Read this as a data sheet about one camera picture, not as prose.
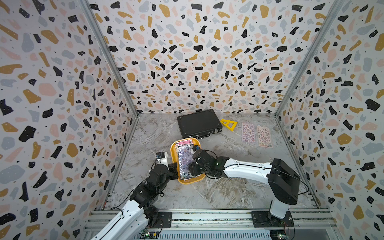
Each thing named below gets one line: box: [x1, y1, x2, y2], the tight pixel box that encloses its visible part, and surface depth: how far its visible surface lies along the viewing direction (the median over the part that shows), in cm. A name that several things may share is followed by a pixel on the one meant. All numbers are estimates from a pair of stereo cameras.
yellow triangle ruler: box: [220, 119, 238, 132], surface depth 118 cm
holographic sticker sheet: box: [175, 139, 195, 180], surface depth 85 cm
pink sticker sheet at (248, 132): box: [242, 122, 256, 143], surface depth 112 cm
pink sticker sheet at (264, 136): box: [257, 125, 273, 148], surface depth 111 cm
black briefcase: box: [177, 109, 223, 140], surface depth 109 cm
